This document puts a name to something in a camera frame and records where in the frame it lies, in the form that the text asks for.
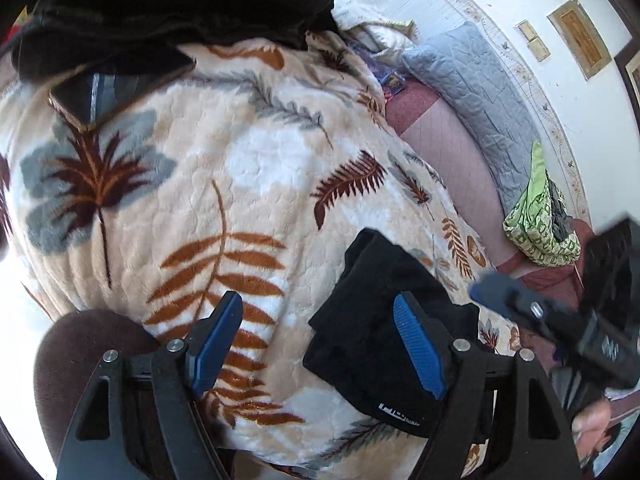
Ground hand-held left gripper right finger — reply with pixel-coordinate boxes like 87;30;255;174
393;292;583;480

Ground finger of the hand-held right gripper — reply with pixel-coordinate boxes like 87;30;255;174
470;271;587;357

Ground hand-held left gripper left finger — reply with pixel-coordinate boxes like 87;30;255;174
55;291;244;480

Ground black pants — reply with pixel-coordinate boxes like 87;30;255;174
302;227;495;442

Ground person's right hand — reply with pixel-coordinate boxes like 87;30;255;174
571;401;615;457

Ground green printed cloth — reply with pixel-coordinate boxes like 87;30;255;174
502;140;583;268

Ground brown round cushion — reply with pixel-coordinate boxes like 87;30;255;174
32;309;162;461

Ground leaf print fleece blanket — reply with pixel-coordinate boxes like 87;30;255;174
0;0;523;478

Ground pink bed sheet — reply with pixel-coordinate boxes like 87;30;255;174
384;80;593;361

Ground blue-grey quilted pillow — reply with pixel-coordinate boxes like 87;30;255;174
399;21;547;213

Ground smartphone with brown case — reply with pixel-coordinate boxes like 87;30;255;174
48;54;197;134

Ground white patterned cloth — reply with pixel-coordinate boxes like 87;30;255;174
331;0;418;53

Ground pile of black clothes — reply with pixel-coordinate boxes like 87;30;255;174
10;0;342;86

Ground dark picture frame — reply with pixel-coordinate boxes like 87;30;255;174
614;40;640;103

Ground wooden framed wall panel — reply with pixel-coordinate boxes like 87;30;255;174
546;0;614;81

